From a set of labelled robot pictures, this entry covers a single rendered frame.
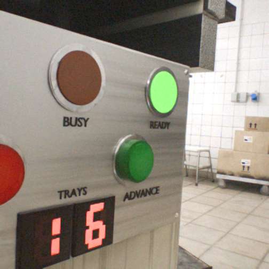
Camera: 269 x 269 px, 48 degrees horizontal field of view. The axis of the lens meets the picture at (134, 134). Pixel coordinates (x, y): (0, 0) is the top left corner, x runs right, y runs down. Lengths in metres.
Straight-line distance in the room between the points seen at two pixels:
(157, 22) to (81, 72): 0.16
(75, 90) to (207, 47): 0.16
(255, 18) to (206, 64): 4.13
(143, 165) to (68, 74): 0.08
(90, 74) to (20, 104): 0.05
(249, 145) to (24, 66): 3.67
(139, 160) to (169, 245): 0.15
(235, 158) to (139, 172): 3.55
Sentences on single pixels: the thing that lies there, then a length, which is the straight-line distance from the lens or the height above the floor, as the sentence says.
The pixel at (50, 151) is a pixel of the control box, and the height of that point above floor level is 0.77.
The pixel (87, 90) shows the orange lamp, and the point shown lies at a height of 0.81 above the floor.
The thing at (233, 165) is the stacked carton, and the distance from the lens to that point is 3.77.
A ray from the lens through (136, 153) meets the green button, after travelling 0.21.
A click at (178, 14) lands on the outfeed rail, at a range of 0.31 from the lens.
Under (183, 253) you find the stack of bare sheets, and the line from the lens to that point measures 1.92.
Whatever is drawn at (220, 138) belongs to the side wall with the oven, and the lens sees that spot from 4.30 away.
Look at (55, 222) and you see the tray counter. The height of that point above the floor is 0.73.
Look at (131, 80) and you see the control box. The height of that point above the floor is 0.82.
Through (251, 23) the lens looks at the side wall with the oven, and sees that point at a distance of 4.41.
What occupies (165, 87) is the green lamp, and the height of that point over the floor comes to 0.82.
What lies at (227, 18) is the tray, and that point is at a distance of 0.35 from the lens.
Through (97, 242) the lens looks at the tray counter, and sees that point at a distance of 0.21.
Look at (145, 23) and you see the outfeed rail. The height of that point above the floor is 0.89.
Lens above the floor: 0.79
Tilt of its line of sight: 3 degrees down
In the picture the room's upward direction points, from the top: 3 degrees clockwise
